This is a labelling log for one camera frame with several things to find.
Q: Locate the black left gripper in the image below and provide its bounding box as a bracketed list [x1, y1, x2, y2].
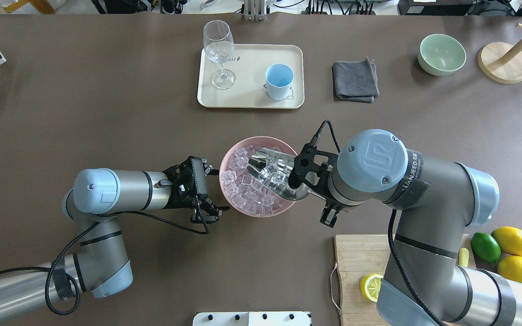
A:
[162, 158, 231, 224]

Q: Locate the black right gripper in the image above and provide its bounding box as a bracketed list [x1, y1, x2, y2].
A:
[309, 173, 361, 228]

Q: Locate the stainless steel ice scoop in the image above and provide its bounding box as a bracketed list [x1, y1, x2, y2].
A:
[247, 147, 312, 201]

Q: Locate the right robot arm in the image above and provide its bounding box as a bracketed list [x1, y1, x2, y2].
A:
[295, 129, 522, 326]

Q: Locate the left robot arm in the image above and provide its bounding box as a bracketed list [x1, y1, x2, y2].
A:
[0, 156, 229, 322]

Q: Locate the clear ice cubes pile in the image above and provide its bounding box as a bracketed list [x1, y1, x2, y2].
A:
[221, 145, 294, 215]

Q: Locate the light blue cup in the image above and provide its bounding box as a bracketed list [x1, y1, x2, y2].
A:
[265, 63, 295, 101]

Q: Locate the bamboo cutting board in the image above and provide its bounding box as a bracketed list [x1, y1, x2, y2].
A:
[330, 234, 477, 326]

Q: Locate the pink bowl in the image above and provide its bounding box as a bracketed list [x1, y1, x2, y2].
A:
[219, 136, 299, 218]

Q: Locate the half lemon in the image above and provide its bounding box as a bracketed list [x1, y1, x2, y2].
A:
[360, 273, 383, 302]

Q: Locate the cream plastic tray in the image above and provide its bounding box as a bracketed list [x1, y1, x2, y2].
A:
[197, 44, 305, 109]

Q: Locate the grey folded cloth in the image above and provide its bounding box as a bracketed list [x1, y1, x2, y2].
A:
[332, 57, 380, 103]

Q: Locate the yellow plastic knife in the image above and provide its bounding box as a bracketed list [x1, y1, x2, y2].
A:
[458, 247, 470, 268]

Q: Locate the clear wine glass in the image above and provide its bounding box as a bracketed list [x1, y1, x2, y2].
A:
[203, 20, 236, 90]

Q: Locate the green lime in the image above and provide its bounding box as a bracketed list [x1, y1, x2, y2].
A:
[470, 232, 502, 264]

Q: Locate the upper whole lemon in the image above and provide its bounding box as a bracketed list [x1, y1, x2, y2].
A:
[491, 225, 522, 256]

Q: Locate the whole lemon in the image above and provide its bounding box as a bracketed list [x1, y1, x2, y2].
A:
[491, 225, 522, 256]
[497, 255, 522, 283]

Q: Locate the lower whole lemon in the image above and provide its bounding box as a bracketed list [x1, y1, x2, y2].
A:
[497, 255, 522, 283]

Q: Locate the pale green bowl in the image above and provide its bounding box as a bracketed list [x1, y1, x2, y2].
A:
[418, 34, 467, 76]

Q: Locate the wooden mug tree stand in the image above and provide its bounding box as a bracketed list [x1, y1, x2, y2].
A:
[477, 23, 522, 84]

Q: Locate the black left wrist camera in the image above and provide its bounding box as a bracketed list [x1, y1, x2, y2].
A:
[188, 156, 209, 201]

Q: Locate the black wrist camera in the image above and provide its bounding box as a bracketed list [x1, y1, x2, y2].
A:
[188, 156, 209, 201]
[288, 143, 338, 195]

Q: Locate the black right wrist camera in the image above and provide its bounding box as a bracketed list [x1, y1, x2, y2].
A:
[288, 143, 338, 195]

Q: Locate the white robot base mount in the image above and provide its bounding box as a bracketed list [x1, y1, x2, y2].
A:
[192, 310, 312, 326]

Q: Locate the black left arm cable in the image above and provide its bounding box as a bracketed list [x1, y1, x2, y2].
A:
[0, 181, 210, 316]

